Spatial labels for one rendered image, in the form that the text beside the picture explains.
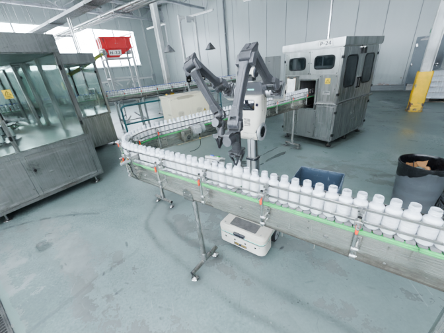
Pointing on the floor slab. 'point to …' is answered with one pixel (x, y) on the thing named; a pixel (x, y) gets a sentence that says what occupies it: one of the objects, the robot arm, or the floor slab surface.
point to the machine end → (332, 84)
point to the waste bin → (419, 181)
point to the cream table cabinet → (183, 104)
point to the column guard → (419, 91)
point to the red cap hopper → (119, 47)
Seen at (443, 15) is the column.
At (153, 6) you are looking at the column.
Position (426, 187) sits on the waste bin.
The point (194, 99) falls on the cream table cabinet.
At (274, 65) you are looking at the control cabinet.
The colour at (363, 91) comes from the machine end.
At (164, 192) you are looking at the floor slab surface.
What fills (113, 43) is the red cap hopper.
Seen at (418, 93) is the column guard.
